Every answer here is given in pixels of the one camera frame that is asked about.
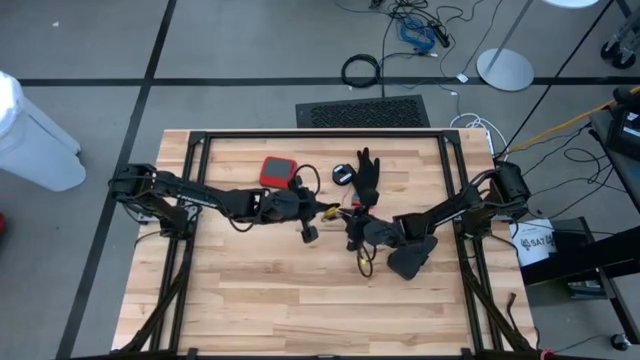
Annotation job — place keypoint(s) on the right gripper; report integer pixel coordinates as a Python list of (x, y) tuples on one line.
[(382, 234)]

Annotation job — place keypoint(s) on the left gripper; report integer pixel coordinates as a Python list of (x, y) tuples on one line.
[(290, 206)]

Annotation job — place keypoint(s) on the black glove with red cuff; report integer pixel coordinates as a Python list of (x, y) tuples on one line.
[(367, 175)]

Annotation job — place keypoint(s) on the black pouch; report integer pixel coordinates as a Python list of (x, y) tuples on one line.
[(410, 262)]

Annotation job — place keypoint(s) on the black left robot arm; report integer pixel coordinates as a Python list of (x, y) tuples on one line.
[(200, 197)]

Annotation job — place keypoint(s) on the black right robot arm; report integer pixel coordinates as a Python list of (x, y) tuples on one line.
[(450, 210)]

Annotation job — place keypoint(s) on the red square case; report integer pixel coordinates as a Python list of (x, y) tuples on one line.
[(278, 172)]

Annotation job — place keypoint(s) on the black perforated floor mat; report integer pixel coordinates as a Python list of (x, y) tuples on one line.
[(365, 112)]

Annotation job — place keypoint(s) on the black power strip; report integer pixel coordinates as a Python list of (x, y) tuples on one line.
[(441, 35)]

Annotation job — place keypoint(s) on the black equipment cart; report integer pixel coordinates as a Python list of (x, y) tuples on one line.
[(575, 260)]

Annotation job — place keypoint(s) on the black caster wheel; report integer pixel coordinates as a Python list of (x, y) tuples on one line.
[(620, 342)]

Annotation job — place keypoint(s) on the white trash bin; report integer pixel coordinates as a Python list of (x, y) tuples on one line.
[(35, 145)]

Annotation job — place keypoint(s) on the wheeled cart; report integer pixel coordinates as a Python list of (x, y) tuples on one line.
[(611, 50)]

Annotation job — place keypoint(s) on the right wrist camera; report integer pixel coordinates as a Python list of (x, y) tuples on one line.
[(353, 243)]

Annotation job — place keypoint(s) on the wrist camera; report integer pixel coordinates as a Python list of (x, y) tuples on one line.
[(310, 235), (353, 243)]

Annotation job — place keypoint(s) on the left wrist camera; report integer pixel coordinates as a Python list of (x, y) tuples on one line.
[(310, 235)]

